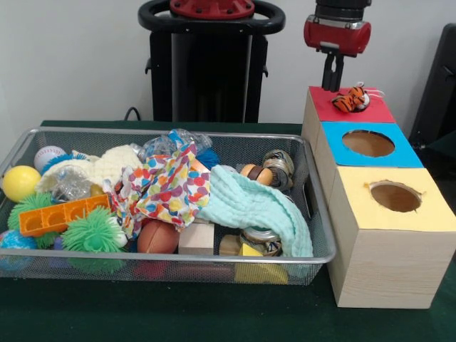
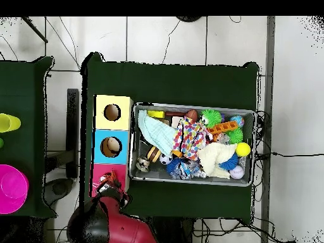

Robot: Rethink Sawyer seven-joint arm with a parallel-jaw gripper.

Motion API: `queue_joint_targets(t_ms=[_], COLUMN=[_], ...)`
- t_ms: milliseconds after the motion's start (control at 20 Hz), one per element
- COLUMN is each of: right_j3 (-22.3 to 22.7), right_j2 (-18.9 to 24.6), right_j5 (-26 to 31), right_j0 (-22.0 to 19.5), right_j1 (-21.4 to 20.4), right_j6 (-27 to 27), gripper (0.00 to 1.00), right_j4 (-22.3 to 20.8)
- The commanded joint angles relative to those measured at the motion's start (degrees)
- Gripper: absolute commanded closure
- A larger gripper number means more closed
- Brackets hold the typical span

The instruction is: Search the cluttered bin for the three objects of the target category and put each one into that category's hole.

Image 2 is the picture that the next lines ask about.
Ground black round base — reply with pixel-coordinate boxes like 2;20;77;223
175;16;203;23

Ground white baseball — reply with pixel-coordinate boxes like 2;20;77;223
229;165;246;180

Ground black rod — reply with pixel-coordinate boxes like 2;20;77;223
21;16;49;44

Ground brown toy football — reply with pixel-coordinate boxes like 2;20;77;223
185;109;199;123

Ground grey rounded stand foot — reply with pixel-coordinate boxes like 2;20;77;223
44;178;75;206

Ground mint green quilted cloth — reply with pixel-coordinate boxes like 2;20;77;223
137;109;178;158

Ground orange building block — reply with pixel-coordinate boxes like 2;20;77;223
207;120;239;135

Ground black flat panel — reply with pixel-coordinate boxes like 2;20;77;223
66;88;80;179

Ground yellow-green plastic cup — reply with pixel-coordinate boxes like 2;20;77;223
0;113;22;134

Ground dark green table cloth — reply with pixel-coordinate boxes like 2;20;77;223
0;56;57;219
79;51;260;220

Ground colourful dotted cloth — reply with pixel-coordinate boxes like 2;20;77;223
172;116;213;161

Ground pink plastic bowl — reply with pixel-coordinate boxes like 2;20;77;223
0;164;30;215

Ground wooden box with three holes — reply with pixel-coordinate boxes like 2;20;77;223
89;94;134;199

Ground yellow ball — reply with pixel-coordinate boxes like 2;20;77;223
235;142;251;157

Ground green spiky ball with eyes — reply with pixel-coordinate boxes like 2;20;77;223
201;108;223;128

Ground cream knitted cloth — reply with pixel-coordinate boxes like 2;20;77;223
197;142;239;179

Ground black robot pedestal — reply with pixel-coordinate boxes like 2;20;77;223
151;216;196;243

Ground brown yellow striped bee toy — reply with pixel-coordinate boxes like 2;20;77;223
146;146;162;163

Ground shallow wire mesh bin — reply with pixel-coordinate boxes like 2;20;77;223
128;102;257;187

